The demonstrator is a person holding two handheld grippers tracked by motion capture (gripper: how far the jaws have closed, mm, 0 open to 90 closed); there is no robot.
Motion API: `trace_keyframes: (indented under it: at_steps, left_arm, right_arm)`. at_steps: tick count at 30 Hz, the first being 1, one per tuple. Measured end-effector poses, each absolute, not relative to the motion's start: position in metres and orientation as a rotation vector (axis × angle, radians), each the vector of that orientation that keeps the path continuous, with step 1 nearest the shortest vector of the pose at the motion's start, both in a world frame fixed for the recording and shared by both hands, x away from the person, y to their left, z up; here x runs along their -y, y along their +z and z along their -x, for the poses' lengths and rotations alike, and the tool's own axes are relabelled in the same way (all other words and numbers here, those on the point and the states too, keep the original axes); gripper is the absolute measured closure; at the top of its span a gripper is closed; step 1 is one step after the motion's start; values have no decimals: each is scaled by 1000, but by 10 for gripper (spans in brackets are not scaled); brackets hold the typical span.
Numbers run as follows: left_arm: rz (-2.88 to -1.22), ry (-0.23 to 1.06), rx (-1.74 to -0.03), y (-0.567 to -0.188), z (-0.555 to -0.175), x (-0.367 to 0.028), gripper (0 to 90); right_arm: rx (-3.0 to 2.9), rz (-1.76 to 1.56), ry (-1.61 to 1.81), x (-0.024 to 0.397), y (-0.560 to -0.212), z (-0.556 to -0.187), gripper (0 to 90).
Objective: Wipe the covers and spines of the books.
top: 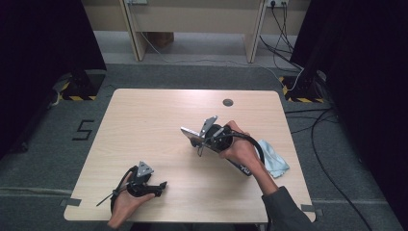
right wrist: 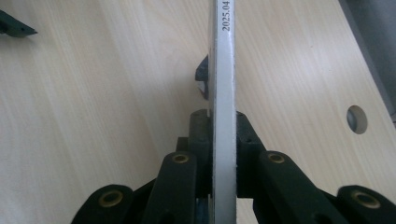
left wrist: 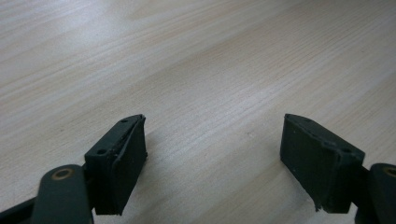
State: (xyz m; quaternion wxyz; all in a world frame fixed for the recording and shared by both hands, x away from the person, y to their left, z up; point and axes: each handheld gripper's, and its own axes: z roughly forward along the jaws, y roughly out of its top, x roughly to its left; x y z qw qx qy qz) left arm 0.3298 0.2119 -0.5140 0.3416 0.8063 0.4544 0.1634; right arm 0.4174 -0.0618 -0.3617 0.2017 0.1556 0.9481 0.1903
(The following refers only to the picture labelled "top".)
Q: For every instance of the light blue cloth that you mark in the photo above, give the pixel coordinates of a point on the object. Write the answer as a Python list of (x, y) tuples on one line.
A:
[(275, 162)]

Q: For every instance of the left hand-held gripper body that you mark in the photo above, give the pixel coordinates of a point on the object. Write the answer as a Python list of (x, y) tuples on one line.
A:
[(141, 190)]

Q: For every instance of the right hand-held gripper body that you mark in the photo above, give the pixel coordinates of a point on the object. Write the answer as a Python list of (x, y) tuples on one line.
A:
[(221, 139)]

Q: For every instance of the black curtain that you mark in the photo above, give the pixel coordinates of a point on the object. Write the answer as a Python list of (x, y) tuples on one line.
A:
[(369, 64), (32, 64)]

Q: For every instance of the person's right hand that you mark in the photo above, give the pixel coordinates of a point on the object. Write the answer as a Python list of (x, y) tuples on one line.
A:
[(245, 152)]

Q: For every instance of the stand base with striped tape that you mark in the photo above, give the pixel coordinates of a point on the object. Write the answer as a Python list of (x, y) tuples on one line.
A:
[(301, 88), (83, 86)]

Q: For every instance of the white wall socket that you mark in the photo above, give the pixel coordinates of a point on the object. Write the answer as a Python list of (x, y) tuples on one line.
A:
[(277, 2)]

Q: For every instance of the person's left hand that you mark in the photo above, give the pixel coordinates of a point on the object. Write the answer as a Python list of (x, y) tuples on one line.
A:
[(126, 205)]

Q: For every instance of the grey tape piece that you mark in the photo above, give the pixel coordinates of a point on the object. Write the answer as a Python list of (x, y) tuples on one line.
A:
[(70, 202), (311, 208)]

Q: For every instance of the dark illustrated magazine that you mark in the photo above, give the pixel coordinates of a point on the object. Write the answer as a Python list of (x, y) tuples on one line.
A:
[(191, 133)]

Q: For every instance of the brown cardboard box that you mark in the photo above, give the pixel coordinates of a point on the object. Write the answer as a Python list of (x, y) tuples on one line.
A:
[(160, 39)]

